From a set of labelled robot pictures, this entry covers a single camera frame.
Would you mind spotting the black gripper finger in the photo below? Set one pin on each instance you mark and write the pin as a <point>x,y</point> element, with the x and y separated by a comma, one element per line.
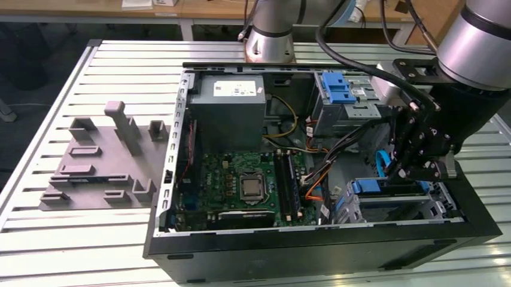
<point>407,134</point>
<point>423,172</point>

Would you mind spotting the hard disk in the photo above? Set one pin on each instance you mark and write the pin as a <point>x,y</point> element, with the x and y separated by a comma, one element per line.
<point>371,186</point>

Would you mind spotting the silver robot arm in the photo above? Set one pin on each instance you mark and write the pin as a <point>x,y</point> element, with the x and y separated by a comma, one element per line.
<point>476,45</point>

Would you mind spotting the metal disk bay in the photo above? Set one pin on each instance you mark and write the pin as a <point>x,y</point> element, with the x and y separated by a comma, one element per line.
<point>433,206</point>

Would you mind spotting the metal optical drive cage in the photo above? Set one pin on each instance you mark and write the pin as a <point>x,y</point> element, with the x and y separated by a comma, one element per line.
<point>361,112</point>

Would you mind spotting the blue plastic drive latch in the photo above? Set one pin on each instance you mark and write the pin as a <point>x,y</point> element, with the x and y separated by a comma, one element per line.
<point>333,80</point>

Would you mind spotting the RAM stick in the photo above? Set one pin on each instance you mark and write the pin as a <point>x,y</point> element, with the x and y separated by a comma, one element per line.
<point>297,188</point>
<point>89,180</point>

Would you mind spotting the wooden cabinet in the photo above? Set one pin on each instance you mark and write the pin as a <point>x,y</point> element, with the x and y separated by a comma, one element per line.
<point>447,15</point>

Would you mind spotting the black RAM slot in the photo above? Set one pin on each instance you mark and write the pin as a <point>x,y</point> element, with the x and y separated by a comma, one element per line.
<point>283,185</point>

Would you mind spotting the small black box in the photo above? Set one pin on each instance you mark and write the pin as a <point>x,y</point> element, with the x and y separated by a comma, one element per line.
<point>402,6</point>

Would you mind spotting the CPU socket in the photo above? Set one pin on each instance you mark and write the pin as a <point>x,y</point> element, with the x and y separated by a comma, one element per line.
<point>253,173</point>

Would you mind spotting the silver CPU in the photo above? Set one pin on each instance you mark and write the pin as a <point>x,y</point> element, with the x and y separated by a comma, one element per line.
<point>253,186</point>

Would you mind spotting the green motherboard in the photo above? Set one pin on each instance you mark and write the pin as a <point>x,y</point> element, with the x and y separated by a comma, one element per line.
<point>239,163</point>

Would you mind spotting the black PC case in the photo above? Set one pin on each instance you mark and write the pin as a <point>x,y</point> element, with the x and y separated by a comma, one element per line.
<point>279,248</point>

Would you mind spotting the grey power supply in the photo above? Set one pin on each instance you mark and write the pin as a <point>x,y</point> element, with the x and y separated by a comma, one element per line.
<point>227,125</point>

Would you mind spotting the black graphics card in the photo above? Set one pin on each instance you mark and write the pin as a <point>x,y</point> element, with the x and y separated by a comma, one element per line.
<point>243,219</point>

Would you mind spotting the white box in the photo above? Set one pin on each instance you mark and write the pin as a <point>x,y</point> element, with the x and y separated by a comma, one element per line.
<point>166,2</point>
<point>135,3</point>

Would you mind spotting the grey parts rack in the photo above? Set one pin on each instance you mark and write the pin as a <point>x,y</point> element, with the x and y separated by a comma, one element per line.
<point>103,161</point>

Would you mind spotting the wooden desk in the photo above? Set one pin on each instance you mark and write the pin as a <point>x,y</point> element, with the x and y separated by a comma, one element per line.
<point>115,11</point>

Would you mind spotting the grey metal table leg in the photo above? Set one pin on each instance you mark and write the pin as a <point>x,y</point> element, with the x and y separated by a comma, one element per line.
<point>9,113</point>

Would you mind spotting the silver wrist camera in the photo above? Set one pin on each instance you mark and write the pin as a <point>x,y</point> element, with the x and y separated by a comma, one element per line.
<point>385,92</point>

